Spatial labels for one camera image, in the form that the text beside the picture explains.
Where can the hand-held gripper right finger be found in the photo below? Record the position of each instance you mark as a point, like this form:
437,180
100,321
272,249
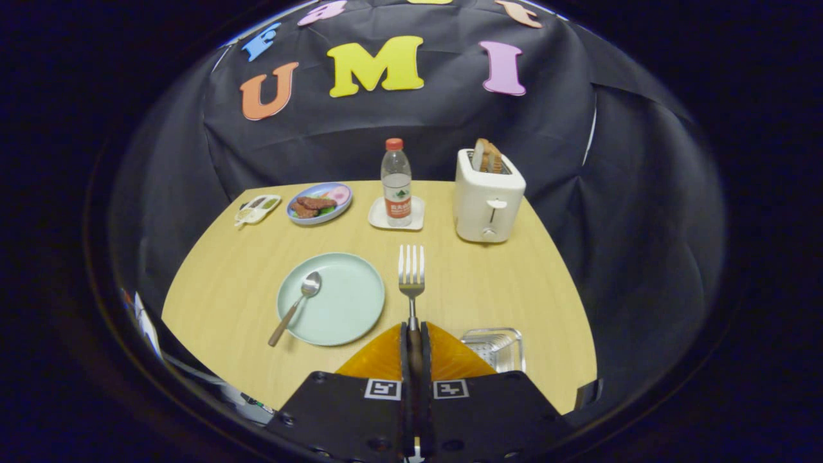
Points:
495,411

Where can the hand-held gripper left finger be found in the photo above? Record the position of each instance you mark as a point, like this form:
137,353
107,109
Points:
341,411

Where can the black table corner piece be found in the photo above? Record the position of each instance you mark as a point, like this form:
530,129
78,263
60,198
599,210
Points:
589,393

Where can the pale green plate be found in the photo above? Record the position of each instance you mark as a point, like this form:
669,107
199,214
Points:
347,302

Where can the blue plate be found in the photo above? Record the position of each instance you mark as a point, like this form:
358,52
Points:
321,217

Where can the white square coaster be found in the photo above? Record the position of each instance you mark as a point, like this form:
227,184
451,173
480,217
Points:
377,218

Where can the brown meat slice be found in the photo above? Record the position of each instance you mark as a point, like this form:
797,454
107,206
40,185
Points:
303,211
316,202

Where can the white toaster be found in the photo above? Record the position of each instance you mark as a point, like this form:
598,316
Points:
476,206

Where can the pink ham slice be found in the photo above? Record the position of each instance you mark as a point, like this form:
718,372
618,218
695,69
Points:
339,195

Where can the white divided sauce dish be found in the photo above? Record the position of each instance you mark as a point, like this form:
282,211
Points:
257,210

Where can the clear bottle with red cap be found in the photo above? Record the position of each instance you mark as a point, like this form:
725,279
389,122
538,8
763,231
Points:
397,173

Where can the toasted bread slice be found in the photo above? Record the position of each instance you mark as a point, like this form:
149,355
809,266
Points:
479,154
495,159

